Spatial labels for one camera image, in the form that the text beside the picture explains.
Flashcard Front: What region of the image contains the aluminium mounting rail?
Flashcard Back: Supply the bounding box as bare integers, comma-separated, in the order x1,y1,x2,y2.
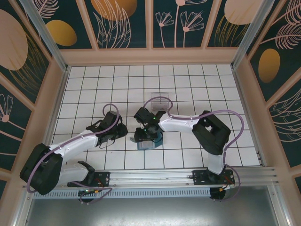
23,166,282,188

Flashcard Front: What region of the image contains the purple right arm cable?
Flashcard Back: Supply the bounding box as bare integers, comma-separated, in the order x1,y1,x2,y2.
143,96,245,203

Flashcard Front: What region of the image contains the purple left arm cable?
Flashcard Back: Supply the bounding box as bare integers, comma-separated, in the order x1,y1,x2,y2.
26,103,122,205

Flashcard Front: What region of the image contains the aluminium table side rail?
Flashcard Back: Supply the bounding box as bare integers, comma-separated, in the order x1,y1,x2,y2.
43,67,70,170
231,65,268,167

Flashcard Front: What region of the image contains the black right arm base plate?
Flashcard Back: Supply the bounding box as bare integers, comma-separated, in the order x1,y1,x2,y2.
192,169,235,186

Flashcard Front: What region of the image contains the blue card holder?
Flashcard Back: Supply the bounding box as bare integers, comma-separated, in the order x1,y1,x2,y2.
130,130,164,151

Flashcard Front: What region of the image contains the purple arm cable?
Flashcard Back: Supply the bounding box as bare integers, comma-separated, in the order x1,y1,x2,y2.
26,103,122,205
143,96,245,203

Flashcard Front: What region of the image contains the clear acrylic tray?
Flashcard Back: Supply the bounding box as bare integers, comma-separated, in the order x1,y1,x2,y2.
150,92,170,113

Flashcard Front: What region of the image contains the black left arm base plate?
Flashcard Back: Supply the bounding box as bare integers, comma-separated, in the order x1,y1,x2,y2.
67,171,111,188

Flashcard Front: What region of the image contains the aluminium corner post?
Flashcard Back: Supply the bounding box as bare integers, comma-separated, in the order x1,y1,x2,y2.
231,0,270,69
18,0,69,72

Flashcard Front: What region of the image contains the grey slotted cable duct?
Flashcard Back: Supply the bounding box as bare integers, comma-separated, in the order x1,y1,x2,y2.
32,187,212,199

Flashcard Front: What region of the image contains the grey metal sheet panel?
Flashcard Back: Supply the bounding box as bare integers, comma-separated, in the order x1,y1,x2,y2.
23,186,290,226

